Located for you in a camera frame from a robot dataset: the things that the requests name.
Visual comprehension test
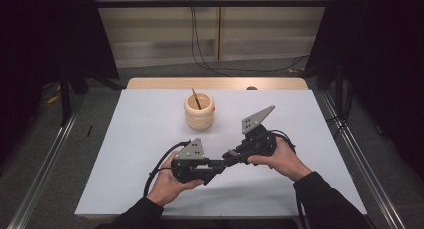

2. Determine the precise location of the white table mat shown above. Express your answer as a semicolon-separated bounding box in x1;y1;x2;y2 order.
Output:
73;88;368;220

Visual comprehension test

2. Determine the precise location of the thin black orange-tipped brush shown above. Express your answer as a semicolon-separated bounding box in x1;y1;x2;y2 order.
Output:
191;88;203;111

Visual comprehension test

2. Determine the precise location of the black horizontal bar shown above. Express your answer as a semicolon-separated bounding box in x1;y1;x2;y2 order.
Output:
94;0;330;9

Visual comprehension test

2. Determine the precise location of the aluminium floor rail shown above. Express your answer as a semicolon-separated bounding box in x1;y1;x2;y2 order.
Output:
320;91;407;229
6;97;86;229

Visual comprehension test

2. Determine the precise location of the left hand-held gripper cable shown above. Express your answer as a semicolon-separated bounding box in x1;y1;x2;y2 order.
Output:
143;140;193;199

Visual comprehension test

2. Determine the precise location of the black metal stand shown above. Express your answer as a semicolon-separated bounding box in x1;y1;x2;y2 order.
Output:
334;61;345;119
59;66;73;127

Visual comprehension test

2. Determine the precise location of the cream ribbed cup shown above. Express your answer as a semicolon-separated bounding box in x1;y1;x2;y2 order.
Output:
183;92;216;131

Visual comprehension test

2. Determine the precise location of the person's right hand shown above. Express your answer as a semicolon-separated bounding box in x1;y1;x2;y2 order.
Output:
247;136;313;183

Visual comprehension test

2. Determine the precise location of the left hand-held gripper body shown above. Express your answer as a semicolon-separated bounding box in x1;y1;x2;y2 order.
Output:
170;137;212;185

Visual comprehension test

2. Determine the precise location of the black curtain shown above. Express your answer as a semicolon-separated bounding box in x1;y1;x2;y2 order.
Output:
0;0;120;165
303;0;424;182

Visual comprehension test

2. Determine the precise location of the black wall cable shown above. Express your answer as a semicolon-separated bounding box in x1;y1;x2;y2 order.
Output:
193;0;311;74
190;0;232;78

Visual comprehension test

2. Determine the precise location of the person's left hand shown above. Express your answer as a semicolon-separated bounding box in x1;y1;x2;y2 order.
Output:
146;151;204;207

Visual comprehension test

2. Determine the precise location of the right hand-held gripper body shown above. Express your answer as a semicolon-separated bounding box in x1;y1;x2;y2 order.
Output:
239;104;278;165

